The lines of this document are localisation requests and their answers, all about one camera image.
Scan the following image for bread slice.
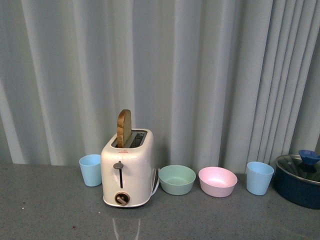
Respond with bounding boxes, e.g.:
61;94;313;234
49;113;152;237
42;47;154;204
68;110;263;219
117;109;132;148

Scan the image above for cream toaster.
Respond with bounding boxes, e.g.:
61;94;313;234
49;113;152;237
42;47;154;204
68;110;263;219
100;129;159;208

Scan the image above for green bowl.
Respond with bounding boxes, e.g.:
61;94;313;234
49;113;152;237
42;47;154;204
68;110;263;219
158;165;196;196

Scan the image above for grey curtain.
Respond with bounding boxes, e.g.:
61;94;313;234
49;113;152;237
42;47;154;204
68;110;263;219
0;0;320;173

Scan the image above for pink bowl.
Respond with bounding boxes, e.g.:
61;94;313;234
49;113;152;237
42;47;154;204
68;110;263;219
198;166;238;198

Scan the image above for light blue cup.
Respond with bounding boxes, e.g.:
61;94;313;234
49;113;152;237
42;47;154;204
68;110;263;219
79;154;102;187
246;161;274;196

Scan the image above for glass pot lid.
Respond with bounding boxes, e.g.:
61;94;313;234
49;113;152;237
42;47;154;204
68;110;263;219
275;149;320;183

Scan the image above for dark blue saucepan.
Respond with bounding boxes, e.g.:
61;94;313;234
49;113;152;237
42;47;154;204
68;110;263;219
273;166;320;210

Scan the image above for white toaster cable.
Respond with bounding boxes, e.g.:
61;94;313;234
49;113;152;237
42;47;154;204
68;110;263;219
149;167;161;198

